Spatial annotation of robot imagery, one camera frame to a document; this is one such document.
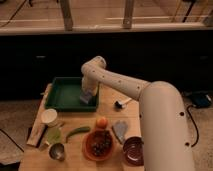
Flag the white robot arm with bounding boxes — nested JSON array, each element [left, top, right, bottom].
[[81, 56, 195, 171]]

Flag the white handled black brush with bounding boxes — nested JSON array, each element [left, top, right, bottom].
[[114, 98, 131, 109]]

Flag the white cup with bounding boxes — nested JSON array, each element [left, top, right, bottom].
[[41, 109, 58, 127]]

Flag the orange fruit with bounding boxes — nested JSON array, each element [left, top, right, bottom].
[[96, 117, 108, 129]]

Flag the wooden block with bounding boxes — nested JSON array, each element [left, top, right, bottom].
[[27, 123, 45, 147]]

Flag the dark blue object on floor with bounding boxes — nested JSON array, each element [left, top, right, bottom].
[[191, 93, 212, 108]]

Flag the dark purple bowl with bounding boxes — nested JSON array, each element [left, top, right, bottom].
[[123, 136, 144, 166]]

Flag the light green object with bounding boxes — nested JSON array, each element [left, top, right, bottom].
[[45, 128, 61, 145]]

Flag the green plastic tray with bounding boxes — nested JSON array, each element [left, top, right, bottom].
[[45, 77, 99, 112]]

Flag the orange bowl with grapes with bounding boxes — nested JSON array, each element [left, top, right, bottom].
[[82, 130, 114, 162]]

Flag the black cable on floor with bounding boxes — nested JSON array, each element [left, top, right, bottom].
[[185, 104, 200, 148]]

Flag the blue sponge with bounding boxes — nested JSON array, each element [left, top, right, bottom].
[[80, 94, 92, 104]]

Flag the small metal cup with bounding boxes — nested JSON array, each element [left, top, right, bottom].
[[49, 143, 65, 161]]

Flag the grey blue cloth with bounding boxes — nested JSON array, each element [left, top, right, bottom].
[[112, 121, 128, 144]]

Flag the green chili pepper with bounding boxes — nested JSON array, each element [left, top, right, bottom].
[[65, 126, 91, 143]]

